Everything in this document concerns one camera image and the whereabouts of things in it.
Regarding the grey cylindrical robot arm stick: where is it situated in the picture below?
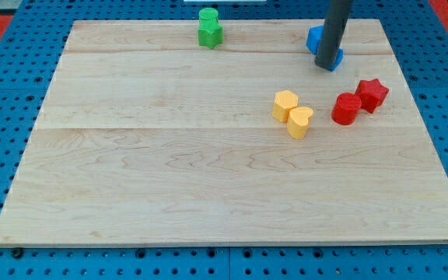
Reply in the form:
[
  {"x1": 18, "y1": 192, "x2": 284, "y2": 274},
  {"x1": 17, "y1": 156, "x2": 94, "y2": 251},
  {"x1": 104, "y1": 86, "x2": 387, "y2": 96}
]
[{"x1": 315, "y1": 0, "x2": 353, "y2": 71}]

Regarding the yellow hexagon block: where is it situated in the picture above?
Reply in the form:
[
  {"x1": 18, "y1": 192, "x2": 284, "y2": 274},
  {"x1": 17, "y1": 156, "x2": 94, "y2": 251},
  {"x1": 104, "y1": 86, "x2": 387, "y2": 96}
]
[{"x1": 272, "y1": 90, "x2": 299, "y2": 123}]

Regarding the yellow heart block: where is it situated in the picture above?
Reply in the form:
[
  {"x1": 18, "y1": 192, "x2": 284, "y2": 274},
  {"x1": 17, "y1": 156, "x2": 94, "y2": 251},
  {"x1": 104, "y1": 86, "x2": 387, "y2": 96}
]
[{"x1": 287, "y1": 107, "x2": 314, "y2": 140}]

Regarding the light wooden board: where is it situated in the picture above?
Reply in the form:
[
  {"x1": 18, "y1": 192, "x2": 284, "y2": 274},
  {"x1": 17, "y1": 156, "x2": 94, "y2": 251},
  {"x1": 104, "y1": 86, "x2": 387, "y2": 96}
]
[{"x1": 0, "y1": 19, "x2": 448, "y2": 248}]

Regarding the green star block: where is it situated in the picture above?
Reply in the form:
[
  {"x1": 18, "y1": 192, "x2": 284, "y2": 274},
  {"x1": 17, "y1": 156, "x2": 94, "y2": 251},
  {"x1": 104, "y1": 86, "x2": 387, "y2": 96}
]
[{"x1": 198, "y1": 19, "x2": 223, "y2": 49}]

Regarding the green cylinder block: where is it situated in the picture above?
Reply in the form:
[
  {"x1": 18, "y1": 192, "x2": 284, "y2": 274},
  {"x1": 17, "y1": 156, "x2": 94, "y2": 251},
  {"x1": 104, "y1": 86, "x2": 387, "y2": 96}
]
[{"x1": 198, "y1": 7, "x2": 219, "y2": 22}]

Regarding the red cylinder block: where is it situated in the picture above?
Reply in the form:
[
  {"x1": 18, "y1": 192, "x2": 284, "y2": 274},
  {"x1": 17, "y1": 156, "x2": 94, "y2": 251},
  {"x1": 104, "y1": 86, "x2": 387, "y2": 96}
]
[{"x1": 331, "y1": 93, "x2": 362, "y2": 125}]

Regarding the blue block behind stick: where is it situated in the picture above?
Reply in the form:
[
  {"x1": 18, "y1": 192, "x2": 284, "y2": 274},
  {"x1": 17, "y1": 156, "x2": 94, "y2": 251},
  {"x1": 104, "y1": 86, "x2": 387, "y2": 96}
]
[{"x1": 306, "y1": 26, "x2": 324, "y2": 55}]

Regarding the blue block at stick tip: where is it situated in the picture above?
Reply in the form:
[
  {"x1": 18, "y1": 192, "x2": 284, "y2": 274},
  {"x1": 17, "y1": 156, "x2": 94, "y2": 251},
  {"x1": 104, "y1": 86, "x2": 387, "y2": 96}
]
[{"x1": 328, "y1": 48, "x2": 344, "y2": 72}]

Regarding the red star block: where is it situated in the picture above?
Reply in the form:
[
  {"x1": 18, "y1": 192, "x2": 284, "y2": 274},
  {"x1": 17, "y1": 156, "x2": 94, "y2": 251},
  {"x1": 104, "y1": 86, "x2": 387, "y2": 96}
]
[{"x1": 355, "y1": 79, "x2": 390, "y2": 114}]

